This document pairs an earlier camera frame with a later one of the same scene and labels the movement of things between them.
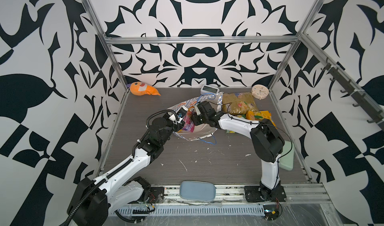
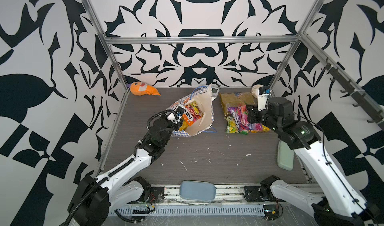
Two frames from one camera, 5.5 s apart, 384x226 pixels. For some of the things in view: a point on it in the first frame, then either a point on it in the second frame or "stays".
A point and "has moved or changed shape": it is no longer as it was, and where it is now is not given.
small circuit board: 271,211 stays
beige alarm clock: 260,91 stays
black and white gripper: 197,109 to 264,92
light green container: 286,162 stays
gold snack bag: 238,103 stays
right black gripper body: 200,119 to 264,116
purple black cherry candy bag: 188,125 to 240,114
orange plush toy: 138,88 stays
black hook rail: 346,84 stays
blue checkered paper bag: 201,131 has moved or changed shape
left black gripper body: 177,127 stays
